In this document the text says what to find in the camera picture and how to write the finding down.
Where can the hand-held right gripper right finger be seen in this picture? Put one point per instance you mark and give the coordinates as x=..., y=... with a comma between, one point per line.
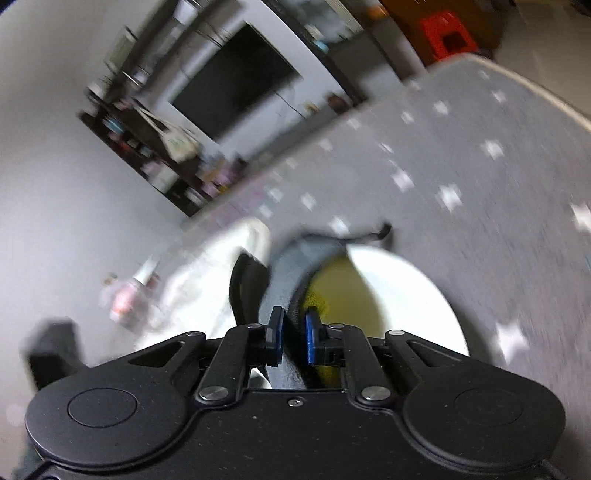
x=312, y=338

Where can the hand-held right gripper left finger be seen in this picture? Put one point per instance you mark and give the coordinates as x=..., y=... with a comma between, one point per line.
x=276, y=338

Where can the yellow grey cleaning cloth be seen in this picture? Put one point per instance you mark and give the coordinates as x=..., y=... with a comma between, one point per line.
x=288, y=272

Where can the white bowl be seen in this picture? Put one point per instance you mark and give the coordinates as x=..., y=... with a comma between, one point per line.
x=406, y=295

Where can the pink white bottles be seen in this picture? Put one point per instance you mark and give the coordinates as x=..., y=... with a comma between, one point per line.
x=124, y=297

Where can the beige tote bag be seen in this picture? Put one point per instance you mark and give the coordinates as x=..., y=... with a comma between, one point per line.
x=178, y=141

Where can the dark block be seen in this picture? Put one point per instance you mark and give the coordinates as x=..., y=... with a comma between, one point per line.
x=53, y=355

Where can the brown shoe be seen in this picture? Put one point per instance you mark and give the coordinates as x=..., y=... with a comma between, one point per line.
x=337, y=102

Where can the grey star-print mattress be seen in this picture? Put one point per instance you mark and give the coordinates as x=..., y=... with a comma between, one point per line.
x=461, y=152

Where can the glass display cabinet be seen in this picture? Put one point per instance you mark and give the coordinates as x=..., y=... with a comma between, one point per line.
x=323, y=41

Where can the brown wooden cabinet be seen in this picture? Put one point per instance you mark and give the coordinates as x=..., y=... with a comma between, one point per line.
x=401, y=18

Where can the red plastic stool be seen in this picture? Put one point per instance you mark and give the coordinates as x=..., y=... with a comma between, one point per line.
x=445, y=32

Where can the dark wall shelf unit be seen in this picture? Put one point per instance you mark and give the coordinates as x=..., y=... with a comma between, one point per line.
x=152, y=152

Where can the black wall television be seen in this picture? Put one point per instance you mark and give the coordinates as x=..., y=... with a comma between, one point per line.
x=233, y=83

